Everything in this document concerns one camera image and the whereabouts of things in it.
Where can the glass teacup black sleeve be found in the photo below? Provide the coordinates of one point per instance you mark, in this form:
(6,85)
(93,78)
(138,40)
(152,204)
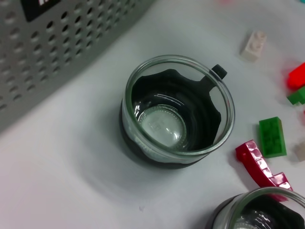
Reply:
(195,124)
(262,214)

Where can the red sloped toy brick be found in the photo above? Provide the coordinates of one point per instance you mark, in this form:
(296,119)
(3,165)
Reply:
(297,76)

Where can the grey-green perforated storage bin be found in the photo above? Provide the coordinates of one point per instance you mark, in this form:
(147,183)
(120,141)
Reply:
(47,59)

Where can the green toy brick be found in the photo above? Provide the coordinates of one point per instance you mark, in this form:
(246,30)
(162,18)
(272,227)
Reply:
(297,96)
(272,138)

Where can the dark red curved toy brick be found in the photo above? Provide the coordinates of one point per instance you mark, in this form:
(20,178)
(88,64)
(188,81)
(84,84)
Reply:
(257,167)

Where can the white toy brick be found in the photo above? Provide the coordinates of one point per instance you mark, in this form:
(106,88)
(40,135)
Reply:
(253,46)

